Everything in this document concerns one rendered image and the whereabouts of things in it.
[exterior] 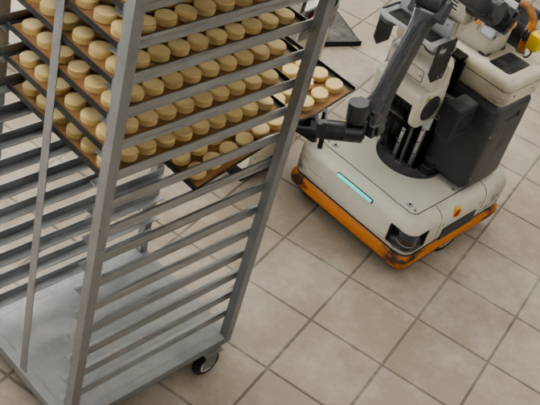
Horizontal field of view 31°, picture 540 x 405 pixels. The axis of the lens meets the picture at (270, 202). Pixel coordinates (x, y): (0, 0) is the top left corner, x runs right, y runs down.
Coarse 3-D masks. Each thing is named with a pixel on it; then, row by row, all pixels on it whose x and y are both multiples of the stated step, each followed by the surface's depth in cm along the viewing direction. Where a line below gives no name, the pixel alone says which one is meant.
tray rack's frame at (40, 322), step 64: (0, 0) 221; (64, 0) 203; (128, 0) 186; (0, 64) 233; (128, 64) 194; (0, 128) 246; (128, 256) 329; (0, 320) 296; (64, 320) 302; (128, 320) 308; (192, 320) 314; (64, 384) 284; (128, 384) 289
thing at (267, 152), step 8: (312, 0) 349; (328, 32) 376; (304, 40) 362; (320, 56) 383; (272, 144) 394; (264, 152) 392; (272, 152) 399; (248, 160) 385; (256, 160) 390; (232, 168) 396; (240, 168) 393; (248, 176) 400
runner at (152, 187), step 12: (252, 144) 254; (264, 144) 258; (228, 156) 249; (240, 156) 254; (192, 168) 241; (204, 168) 245; (168, 180) 237; (180, 180) 240; (132, 192) 229; (144, 192) 232; (120, 204) 228
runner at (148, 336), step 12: (216, 300) 297; (192, 312) 290; (168, 324) 284; (144, 336) 282; (156, 336) 283; (120, 348) 277; (132, 348) 277; (96, 360) 272; (108, 360) 272; (84, 372) 267
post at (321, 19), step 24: (336, 0) 234; (312, 24) 238; (312, 48) 241; (312, 72) 247; (288, 120) 256; (288, 144) 261; (264, 192) 273; (264, 216) 278; (240, 264) 292; (240, 288) 297
